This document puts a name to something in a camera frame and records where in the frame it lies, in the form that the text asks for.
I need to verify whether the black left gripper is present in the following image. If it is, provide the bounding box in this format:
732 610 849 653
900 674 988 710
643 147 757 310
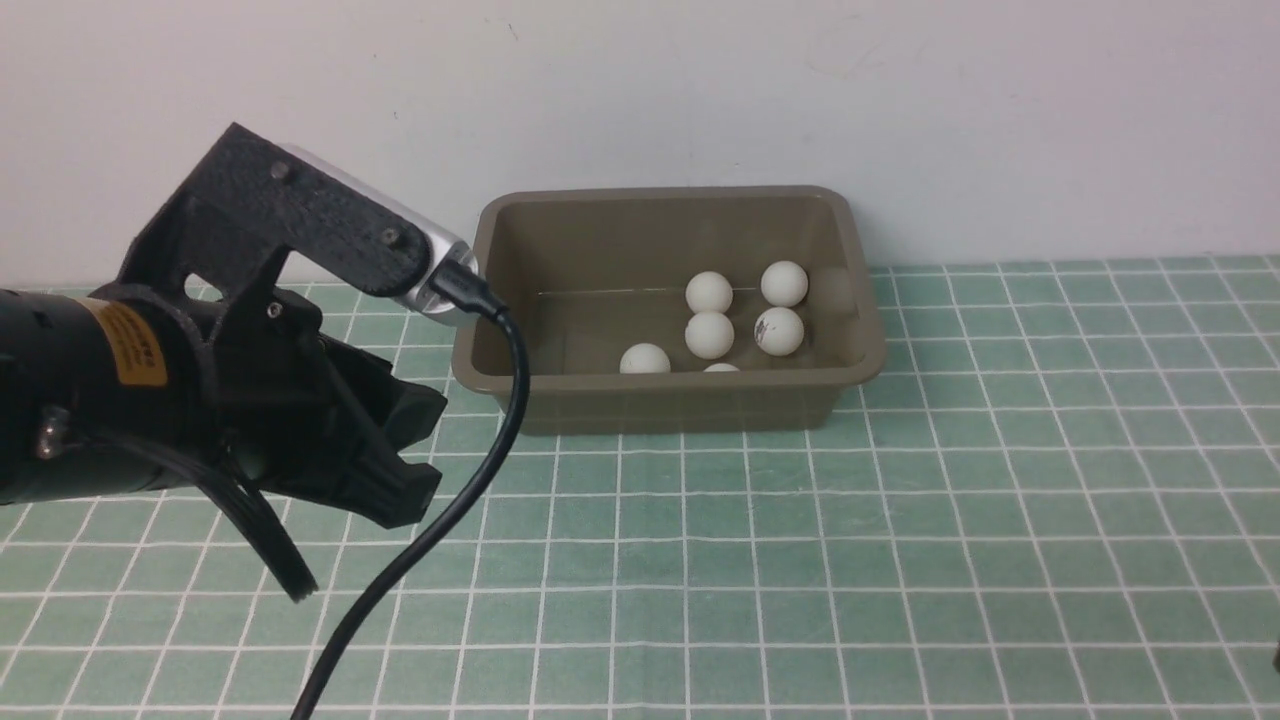
200 290 447 529

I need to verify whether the white ball logo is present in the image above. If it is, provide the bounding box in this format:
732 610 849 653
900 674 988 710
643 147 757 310
620 343 672 374

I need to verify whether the plain white ball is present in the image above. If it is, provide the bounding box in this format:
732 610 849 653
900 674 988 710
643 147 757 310
684 311 736 361

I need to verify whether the white ball with logo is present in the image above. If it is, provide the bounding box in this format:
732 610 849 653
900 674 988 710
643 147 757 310
753 307 805 357

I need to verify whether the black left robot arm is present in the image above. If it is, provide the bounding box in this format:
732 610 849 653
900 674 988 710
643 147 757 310
3 290 447 529

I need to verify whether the olive green plastic bin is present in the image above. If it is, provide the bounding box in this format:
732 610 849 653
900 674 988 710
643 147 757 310
474 184 888 436

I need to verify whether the white ball inside bin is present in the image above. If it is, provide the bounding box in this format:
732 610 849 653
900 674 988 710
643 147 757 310
759 260 810 307

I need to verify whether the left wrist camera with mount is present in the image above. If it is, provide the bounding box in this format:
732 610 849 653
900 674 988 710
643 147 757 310
116 124 477 327

